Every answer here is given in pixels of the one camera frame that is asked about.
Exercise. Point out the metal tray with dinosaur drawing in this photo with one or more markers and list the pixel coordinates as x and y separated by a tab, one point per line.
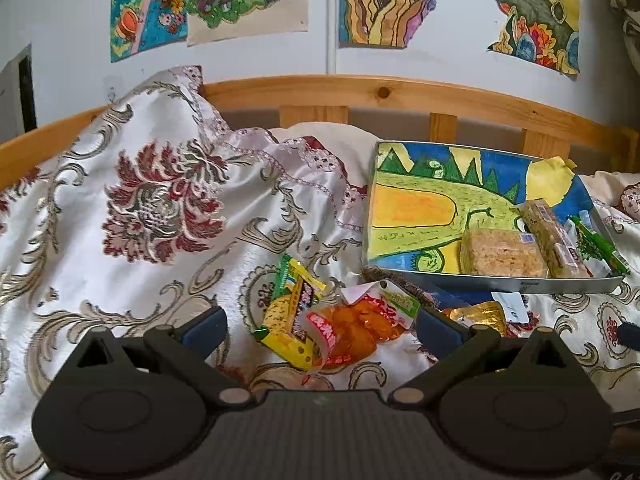
415	210

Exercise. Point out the small green leafy packet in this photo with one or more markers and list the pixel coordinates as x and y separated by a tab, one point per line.
586	250

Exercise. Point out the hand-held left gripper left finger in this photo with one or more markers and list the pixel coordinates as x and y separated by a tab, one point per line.
202	327

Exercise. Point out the white wall pipe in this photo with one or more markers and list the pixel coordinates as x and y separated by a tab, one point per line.
331	35

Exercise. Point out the wall poster orange-haired figure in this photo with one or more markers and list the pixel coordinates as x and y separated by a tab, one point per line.
145	10

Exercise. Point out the orange snack bag red label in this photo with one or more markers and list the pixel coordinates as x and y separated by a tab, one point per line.
360	325

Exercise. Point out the wall poster colourful landscape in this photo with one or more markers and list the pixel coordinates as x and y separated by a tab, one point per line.
535	15

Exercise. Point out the green stick packet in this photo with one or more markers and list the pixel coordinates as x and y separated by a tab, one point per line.
607	252

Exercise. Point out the square rice crisp bar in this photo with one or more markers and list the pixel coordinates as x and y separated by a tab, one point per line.
500	255

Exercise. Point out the hanging patterned clothes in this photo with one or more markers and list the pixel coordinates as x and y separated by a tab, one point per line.
627	10

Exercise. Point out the wall poster swirling plants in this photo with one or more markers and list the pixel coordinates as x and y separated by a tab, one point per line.
385	5

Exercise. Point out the blue and white packet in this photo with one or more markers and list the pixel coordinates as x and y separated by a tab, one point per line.
510	307

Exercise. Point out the wooden bed headboard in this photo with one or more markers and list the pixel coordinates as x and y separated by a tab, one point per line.
350	92

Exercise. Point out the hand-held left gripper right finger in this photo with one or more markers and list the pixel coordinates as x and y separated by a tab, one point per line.
440	332

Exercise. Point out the gold foil snack packet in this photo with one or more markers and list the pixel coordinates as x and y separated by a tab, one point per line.
480	315

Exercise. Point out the dark doorway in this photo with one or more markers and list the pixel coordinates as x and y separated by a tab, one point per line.
20	95

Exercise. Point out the yellow snack packet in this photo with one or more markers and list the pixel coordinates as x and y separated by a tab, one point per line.
280	320

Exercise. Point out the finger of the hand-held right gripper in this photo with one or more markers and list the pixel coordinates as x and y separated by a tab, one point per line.
630	334

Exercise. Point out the long granola bar clear wrapper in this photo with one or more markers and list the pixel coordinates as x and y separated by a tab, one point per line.
550	240

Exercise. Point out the wall poster blond cartoon figure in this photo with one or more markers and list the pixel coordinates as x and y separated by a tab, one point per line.
240	5

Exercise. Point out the floral satin blanket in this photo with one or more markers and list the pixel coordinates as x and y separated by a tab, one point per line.
150	270

